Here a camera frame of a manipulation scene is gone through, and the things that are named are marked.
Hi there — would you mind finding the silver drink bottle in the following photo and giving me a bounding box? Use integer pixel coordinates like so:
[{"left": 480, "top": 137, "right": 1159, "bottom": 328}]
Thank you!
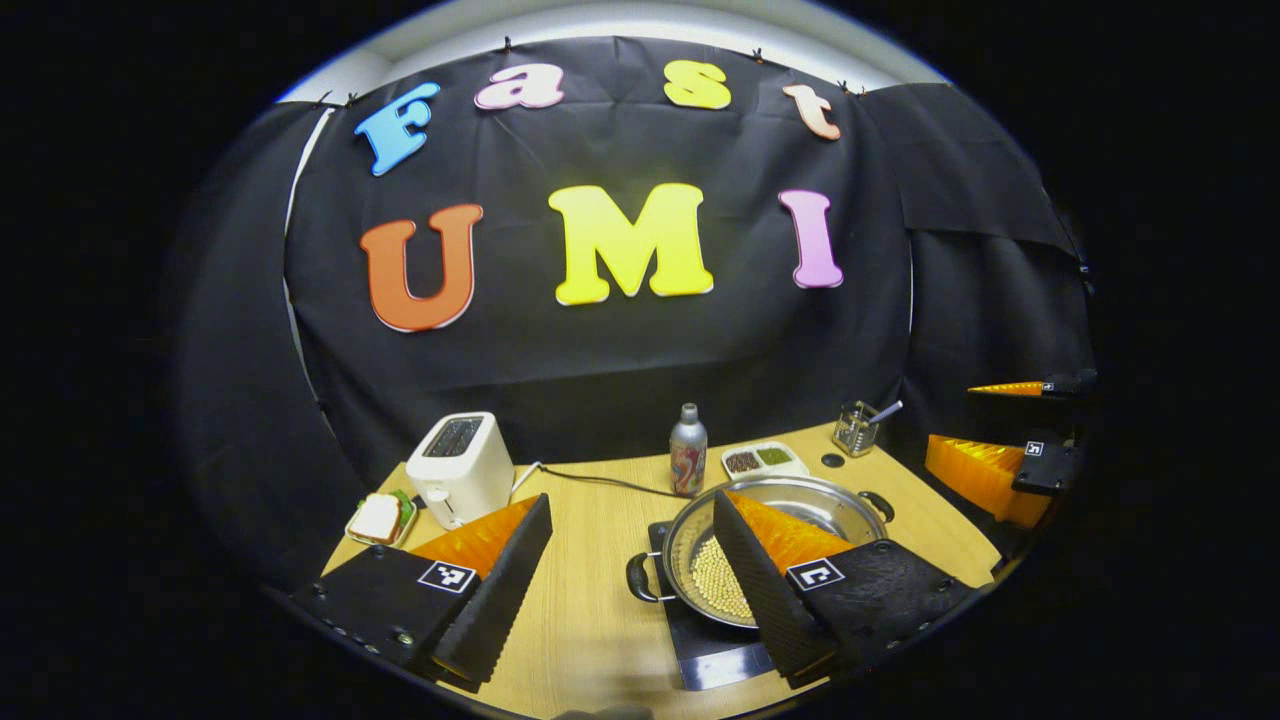
[{"left": 669, "top": 403, "right": 709, "bottom": 498}]

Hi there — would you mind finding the pile of soybeans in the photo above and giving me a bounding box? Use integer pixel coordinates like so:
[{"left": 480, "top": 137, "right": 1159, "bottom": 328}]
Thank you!
[{"left": 690, "top": 535, "right": 756, "bottom": 621}]

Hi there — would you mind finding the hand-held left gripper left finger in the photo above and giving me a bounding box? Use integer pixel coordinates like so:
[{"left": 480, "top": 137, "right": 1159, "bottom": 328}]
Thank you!
[{"left": 290, "top": 492, "right": 554, "bottom": 693}]

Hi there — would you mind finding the pale green plate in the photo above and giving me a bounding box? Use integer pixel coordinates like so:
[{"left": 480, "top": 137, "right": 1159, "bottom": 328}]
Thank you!
[{"left": 345, "top": 490, "right": 421, "bottom": 549}]

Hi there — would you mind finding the white divided bean tray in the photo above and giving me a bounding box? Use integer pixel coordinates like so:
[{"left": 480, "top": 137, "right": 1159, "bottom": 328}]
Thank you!
[{"left": 721, "top": 441, "right": 811, "bottom": 481}]

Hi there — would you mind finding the sandwich with lettuce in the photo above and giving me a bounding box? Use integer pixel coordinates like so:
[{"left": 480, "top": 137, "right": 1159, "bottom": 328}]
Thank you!
[{"left": 350, "top": 493, "right": 403, "bottom": 544}]

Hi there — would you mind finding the stainless steel pot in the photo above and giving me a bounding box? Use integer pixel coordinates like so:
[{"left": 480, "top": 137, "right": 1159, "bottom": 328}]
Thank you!
[{"left": 626, "top": 474, "right": 896, "bottom": 631}]

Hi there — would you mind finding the white toaster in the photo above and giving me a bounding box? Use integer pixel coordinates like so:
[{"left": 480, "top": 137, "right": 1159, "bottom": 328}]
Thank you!
[{"left": 405, "top": 411, "right": 516, "bottom": 531}]

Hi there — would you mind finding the black induction cooktop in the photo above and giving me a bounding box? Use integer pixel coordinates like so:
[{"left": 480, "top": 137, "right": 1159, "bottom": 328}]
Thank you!
[{"left": 648, "top": 520, "right": 781, "bottom": 691}]

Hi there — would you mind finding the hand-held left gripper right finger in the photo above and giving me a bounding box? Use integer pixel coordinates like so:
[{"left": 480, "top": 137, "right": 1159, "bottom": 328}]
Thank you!
[{"left": 712, "top": 490, "right": 981, "bottom": 689}]

